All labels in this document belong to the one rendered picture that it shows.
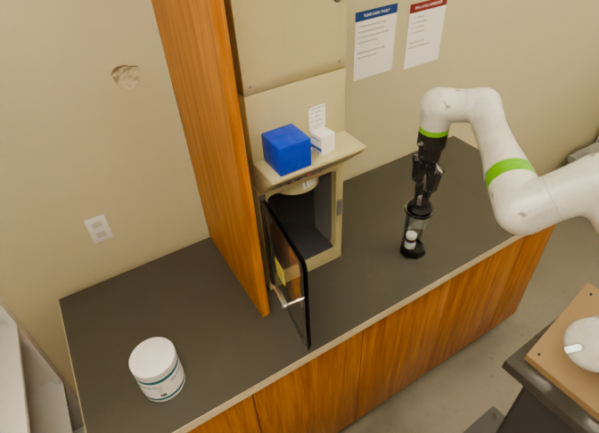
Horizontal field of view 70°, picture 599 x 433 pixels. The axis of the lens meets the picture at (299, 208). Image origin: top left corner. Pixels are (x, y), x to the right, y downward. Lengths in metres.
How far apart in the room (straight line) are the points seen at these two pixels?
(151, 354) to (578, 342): 1.13
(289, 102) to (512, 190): 0.60
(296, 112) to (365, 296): 0.73
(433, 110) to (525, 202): 0.43
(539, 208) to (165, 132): 1.17
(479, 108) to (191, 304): 1.16
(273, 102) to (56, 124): 0.69
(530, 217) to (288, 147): 0.60
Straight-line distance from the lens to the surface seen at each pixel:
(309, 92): 1.24
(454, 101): 1.37
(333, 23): 1.22
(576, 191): 1.07
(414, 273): 1.70
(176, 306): 1.66
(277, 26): 1.13
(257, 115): 1.18
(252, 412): 1.63
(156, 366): 1.36
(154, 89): 1.53
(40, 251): 1.76
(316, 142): 1.24
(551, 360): 1.55
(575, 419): 1.54
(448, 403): 2.51
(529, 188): 1.09
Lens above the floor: 2.20
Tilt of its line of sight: 40 degrees down
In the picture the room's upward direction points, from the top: 3 degrees counter-clockwise
